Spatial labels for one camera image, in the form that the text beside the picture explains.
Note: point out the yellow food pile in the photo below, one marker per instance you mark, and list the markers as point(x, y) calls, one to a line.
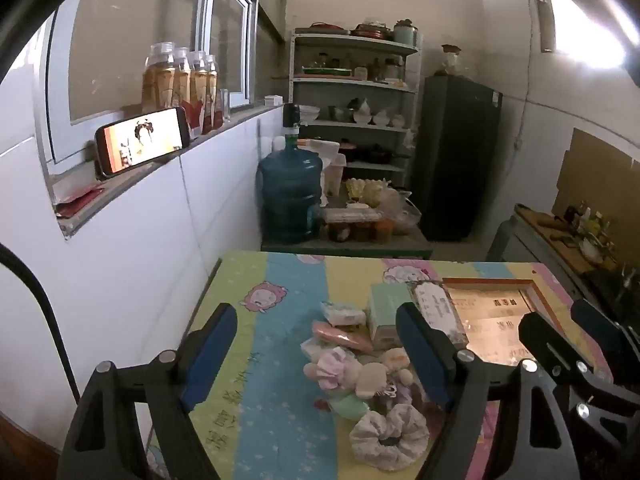
point(365, 190)

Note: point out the wooden cutting board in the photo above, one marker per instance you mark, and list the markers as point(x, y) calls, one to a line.
point(547, 235)

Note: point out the clear plastic food box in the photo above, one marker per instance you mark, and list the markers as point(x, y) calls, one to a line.
point(350, 216)

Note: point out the metal shelf rack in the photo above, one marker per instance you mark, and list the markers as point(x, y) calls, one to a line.
point(350, 43)

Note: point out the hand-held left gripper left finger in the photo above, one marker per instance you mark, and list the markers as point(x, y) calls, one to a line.
point(210, 355)

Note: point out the blue water jug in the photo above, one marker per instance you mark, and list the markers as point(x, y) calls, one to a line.
point(287, 185)

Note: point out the white window frame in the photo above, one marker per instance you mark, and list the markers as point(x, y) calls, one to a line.
point(207, 10)

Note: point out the dark green refrigerator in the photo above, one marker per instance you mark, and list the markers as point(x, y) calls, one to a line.
point(455, 160)

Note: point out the beige plush toy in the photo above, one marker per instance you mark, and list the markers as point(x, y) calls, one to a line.
point(372, 379)

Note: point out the plush bear purple dress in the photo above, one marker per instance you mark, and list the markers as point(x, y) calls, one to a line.
point(395, 360)

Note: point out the printed cartoon blanket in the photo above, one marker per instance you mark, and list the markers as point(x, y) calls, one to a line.
point(280, 320)

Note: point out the small clear tissue pack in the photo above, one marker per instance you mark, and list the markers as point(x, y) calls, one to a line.
point(342, 314)

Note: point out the brown cardboard sheet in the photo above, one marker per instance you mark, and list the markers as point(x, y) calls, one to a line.
point(595, 170)

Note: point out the bright high window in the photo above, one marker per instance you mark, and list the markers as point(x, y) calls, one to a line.
point(585, 20)

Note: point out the stack of red pans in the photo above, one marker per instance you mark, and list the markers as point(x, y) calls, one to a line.
point(371, 31)

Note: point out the white bowl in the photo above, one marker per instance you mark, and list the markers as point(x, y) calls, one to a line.
point(308, 113)

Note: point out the smartphone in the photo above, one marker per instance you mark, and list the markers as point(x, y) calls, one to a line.
point(145, 140)

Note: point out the white floral scrunchie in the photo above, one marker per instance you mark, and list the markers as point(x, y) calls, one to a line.
point(365, 440)

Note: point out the clear plastic bag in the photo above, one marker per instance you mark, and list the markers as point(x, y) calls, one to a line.
point(402, 207)

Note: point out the orange cardboard box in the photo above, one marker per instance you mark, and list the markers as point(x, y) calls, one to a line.
point(490, 310)

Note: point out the red envelopes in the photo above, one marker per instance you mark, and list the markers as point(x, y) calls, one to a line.
point(82, 200)

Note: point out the green towel packet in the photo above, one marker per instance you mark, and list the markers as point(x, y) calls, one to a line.
point(350, 406)

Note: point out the black water pump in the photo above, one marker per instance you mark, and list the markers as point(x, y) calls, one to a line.
point(291, 117)

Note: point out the clear glass cup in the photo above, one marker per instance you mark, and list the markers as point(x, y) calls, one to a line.
point(225, 105)

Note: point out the pink cloth packet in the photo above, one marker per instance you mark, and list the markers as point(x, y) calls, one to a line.
point(342, 337)

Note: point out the glass jar brown lid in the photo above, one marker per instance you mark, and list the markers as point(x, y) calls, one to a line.
point(451, 62)

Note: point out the white wet wipes pack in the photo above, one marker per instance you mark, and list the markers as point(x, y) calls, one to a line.
point(440, 310)

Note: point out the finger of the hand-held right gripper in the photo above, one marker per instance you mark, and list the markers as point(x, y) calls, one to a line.
point(545, 340)
point(595, 322)

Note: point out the white plastic bucket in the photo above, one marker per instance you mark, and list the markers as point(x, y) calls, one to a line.
point(332, 165)

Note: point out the grey kitchen counter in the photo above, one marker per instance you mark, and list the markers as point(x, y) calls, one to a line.
point(515, 245)

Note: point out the red tray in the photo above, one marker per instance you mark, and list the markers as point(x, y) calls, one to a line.
point(326, 27)

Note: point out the cluster of condiment bottles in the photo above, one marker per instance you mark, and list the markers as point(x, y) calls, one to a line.
point(592, 230)

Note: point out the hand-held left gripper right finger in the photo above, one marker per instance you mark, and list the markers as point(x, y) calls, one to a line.
point(420, 350)

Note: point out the mint green pot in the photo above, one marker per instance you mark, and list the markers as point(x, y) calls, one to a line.
point(405, 34)

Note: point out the small white box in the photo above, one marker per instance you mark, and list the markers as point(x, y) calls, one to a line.
point(273, 100)

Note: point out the mint green carton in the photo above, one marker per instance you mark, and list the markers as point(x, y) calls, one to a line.
point(387, 310)

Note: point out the white teapot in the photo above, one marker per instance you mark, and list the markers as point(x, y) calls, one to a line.
point(362, 111)

